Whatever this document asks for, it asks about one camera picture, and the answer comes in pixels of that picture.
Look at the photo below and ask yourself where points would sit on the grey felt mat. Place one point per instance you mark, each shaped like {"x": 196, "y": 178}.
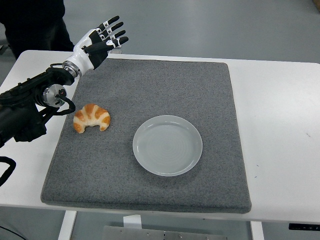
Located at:
{"x": 150, "y": 95}

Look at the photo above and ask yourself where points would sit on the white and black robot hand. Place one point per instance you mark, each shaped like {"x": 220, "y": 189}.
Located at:
{"x": 81, "y": 58}

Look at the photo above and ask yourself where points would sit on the white table leg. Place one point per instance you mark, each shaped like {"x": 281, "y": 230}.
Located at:
{"x": 257, "y": 231}
{"x": 67, "y": 225}

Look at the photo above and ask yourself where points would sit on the pale grey round plate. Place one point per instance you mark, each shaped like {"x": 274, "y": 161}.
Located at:
{"x": 167, "y": 146}

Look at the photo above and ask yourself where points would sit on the black table control panel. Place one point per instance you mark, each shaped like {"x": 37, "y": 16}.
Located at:
{"x": 303, "y": 226}

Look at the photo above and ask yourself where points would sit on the golden brown croissant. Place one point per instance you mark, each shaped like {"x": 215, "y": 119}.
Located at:
{"x": 91, "y": 116}

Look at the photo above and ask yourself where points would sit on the white bracket under table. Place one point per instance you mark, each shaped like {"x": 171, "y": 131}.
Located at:
{"x": 132, "y": 222}

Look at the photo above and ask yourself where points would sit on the person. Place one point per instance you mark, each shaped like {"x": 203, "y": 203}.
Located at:
{"x": 32, "y": 25}

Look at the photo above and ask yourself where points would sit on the grey metal plate with screws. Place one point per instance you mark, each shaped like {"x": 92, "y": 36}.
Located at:
{"x": 162, "y": 233}

